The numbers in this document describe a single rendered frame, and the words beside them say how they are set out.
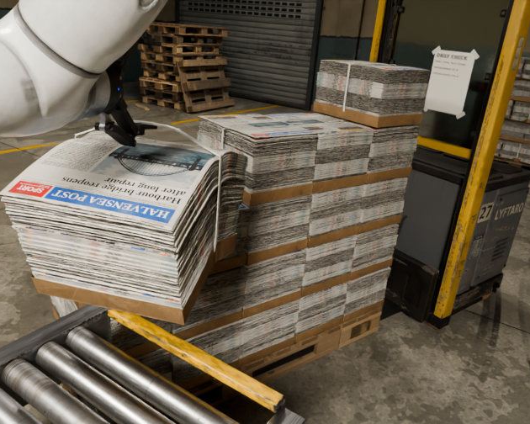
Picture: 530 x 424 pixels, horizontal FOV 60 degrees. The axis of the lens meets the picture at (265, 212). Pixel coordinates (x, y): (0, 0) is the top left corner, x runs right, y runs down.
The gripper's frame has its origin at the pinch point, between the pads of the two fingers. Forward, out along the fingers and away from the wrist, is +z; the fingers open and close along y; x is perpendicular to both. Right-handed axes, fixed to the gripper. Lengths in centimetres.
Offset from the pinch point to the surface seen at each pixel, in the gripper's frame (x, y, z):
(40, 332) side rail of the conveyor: -17, 51, -8
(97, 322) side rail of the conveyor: -10, 52, 1
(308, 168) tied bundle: 23, 28, 86
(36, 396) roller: -8, 52, -22
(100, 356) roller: -3, 51, -10
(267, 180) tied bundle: 11, 32, 72
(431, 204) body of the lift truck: 83, 54, 172
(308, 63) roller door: -67, -15, 791
